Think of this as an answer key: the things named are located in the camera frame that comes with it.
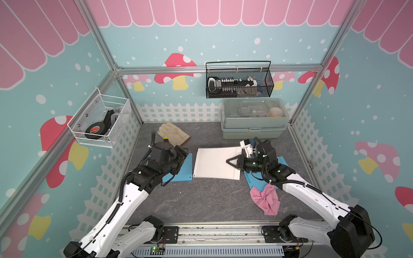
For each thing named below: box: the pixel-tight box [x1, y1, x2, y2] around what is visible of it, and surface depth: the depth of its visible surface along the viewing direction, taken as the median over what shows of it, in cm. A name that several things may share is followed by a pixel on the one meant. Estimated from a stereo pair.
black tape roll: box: [84, 122, 106, 140], surface depth 70 cm
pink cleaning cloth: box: [249, 183, 281, 216], surface depth 82 cm
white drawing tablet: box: [193, 146, 242, 181], surface depth 81 cm
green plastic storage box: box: [220, 97, 289, 140], surface depth 104 cm
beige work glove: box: [157, 122, 191, 147], surface depth 115 cm
